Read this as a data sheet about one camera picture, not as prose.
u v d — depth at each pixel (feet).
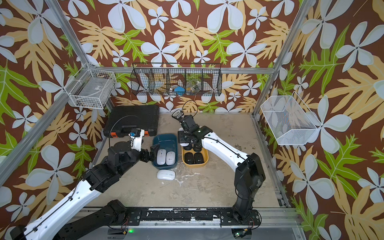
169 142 3.37
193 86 3.20
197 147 3.20
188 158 3.02
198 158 3.04
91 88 2.83
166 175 2.85
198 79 3.20
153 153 2.02
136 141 1.93
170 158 3.04
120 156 1.60
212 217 2.45
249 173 1.47
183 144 2.69
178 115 3.89
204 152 3.16
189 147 3.23
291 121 2.60
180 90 3.09
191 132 2.05
